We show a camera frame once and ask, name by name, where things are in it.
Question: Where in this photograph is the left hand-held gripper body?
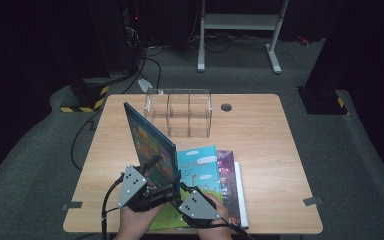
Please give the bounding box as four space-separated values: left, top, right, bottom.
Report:
117 163 182 213

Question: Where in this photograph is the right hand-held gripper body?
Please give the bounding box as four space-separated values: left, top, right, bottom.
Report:
178 188 230 231

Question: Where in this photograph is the light blue picture book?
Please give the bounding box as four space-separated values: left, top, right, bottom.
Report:
149 145 224 232

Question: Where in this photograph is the dark blue picture book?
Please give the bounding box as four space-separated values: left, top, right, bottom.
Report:
123 101 178 191

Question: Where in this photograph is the purple and red magazine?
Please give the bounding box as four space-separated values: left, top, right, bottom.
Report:
215 149 243 228

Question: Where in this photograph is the white book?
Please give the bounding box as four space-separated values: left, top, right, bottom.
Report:
233 161 250 230

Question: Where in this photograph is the clear acrylic book rack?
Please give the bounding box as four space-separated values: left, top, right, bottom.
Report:
144 88 213 139

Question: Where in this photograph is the person's right hand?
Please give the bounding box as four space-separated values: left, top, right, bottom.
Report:
195 193 235 240

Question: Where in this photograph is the person's left hand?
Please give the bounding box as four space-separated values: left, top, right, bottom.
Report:
113 203 165 240

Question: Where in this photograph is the grey tape piece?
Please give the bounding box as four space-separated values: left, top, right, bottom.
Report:
61 201 83 212
302 196 324 207

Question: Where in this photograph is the black stand with striped base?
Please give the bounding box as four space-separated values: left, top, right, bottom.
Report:
59 77 110 114
298 86 349 116

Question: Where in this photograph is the dark equipment rack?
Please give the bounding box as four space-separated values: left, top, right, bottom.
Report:
119 0 148 73

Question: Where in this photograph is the white metal stand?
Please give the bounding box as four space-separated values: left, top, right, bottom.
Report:
197 0 289 75

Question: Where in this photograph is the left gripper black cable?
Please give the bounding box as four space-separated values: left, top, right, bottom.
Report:
100 173 126 240

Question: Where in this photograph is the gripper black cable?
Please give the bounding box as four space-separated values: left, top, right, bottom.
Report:
100 173 126 240
224 218 255 240

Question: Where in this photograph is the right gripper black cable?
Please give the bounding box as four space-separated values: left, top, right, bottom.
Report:
224 218 255 240

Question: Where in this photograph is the black floor cable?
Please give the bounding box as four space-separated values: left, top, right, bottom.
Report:
70 109 103 172
122 46 164 95

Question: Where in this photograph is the bundle of black cables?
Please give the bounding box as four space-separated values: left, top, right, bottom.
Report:
206 31 271 54

